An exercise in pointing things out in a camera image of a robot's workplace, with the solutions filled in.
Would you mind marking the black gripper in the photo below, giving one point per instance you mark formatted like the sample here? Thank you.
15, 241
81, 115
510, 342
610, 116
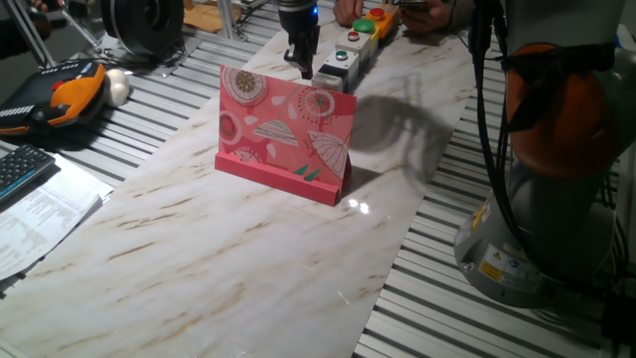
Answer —
298, 22

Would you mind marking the grey button box green button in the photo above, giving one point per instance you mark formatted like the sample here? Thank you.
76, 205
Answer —
340, 67

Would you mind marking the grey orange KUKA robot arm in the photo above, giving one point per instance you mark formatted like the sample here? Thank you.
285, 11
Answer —
556, 224

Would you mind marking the grey button box red button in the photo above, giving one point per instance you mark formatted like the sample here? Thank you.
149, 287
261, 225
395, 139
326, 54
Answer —
355, 45

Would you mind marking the yellow box green mushroom button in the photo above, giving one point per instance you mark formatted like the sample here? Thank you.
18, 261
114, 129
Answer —
365, 26

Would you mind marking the orange box red mushroom button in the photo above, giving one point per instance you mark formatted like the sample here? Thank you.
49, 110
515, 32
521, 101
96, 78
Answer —
383, 17

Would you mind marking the person right hand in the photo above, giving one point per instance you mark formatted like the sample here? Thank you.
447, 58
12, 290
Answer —
348, 11

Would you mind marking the person left hand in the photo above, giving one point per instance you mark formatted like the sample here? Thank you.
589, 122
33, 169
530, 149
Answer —
427, 21

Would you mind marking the pink patterned gift box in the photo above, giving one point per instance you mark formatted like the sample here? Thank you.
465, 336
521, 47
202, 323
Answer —
283, 124

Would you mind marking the brown cardboard piece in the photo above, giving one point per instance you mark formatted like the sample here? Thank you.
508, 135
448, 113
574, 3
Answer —
201, 15

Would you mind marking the black filament spool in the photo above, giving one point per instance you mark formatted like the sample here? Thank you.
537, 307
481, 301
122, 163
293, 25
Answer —
144, 22

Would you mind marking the marble pattern table mat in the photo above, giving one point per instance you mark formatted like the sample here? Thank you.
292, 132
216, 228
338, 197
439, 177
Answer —
223, 238

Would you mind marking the orange black teach pendant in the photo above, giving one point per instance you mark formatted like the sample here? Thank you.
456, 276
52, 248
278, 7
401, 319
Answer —
54, 99

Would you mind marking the black computer keyboard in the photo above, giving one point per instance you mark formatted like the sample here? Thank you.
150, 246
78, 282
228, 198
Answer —
22, 166

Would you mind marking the printed white paper sheets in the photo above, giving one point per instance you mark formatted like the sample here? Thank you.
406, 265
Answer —
45, 219

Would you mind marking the aluminium frame beam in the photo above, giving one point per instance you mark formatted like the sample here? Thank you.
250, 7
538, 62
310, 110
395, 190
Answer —
226, 17

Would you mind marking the thin aluminium frame strut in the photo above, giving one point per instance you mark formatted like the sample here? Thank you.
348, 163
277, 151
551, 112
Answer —
27, 30
82, 30

